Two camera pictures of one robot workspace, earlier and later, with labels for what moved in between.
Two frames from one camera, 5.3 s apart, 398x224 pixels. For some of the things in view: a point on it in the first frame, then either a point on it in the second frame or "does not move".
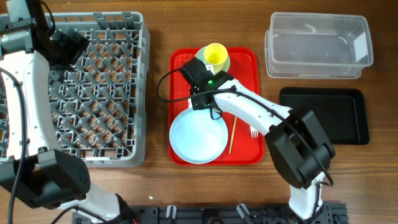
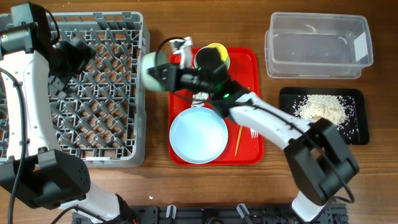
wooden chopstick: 236,118 -> 239,135
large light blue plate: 195,137 does not move
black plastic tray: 341,112 does not move
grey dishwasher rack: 102,104 does not move
